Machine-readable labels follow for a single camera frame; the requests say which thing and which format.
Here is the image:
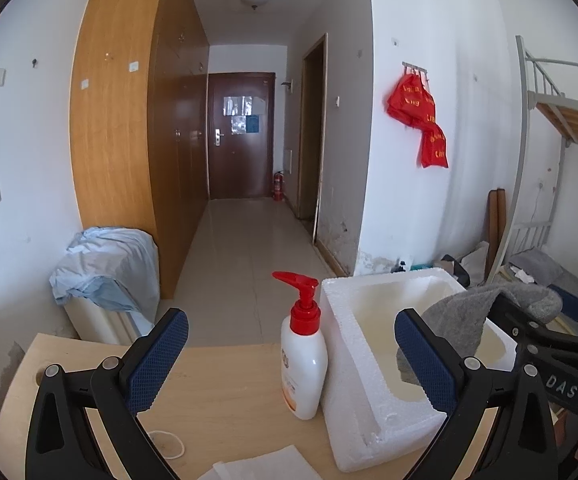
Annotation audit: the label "white lotion bottle red pump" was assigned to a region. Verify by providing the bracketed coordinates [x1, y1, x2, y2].
[272, 271, 328, 420]

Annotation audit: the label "white tissue cloth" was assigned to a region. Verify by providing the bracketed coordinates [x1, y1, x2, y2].
[199, 445, 321, 480]

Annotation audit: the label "white foam box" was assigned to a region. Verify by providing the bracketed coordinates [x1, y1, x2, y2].
[319, 265, 519, 474]

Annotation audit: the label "grey metal bunk bed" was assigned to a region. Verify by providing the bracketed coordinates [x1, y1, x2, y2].
[490, 37, 578, 296]

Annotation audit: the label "grey sock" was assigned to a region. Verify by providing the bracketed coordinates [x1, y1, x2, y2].
[421, 283, 562, 358]

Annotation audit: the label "red fire extinguisher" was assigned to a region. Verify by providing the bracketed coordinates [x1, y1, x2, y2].
[273, 171, 285, 202]

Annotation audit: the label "side wooden door frame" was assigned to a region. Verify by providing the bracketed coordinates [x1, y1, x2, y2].
[295, 32, 328, 243]

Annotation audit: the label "red bags on hook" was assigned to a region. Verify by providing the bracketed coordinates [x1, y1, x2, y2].
[385, 63, 448, 169]

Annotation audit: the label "orange wooden wardrobe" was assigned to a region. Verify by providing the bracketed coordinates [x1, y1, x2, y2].
[70, 0, 209, 299]

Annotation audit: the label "light blue covered bin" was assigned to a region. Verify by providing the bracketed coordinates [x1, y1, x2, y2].
[50, 226, 160, 344]

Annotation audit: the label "dark brown entrance door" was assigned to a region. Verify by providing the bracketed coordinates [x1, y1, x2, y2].
[208, 73, 276, 200]

